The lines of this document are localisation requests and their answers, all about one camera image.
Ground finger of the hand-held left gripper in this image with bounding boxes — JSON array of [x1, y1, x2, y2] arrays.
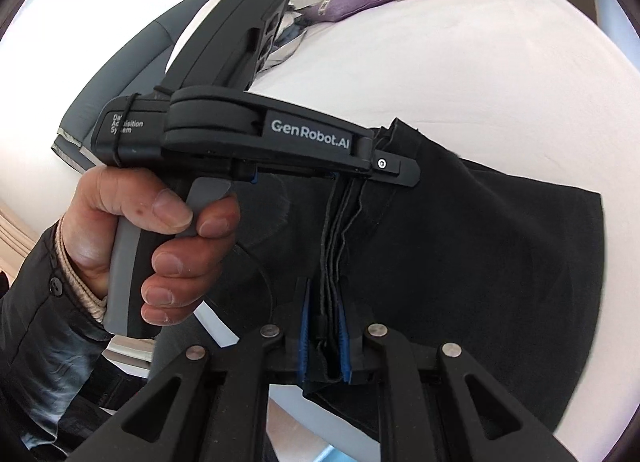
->
[[371, 151, 422, 188]]

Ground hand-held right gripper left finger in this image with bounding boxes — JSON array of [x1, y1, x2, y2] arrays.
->
[[65, 278, 314, 462]]

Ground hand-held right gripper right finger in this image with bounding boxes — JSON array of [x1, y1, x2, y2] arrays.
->
[[338, 301, 577, 462]]

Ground black pants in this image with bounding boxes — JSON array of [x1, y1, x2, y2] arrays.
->
[[205, 116, 607, 437]]

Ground person's left forearm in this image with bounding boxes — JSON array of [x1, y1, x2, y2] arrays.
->
[[0, 219, 115, 445]]

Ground person's left hand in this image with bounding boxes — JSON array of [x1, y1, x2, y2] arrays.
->
[[59, 165, 243, 327]]

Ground grey upholstered headboard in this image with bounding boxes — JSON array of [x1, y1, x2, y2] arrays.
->
[[50, 0, 262, 174]]

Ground bed with white sheet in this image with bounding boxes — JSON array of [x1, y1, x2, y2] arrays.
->
[[165, 0, 637, 462]]

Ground purple cushion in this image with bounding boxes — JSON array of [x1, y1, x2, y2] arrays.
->
[[302, 0, 402, 24]]

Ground beige wooden slats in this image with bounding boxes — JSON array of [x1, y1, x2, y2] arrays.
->
[[0, 206, 32, 274]]

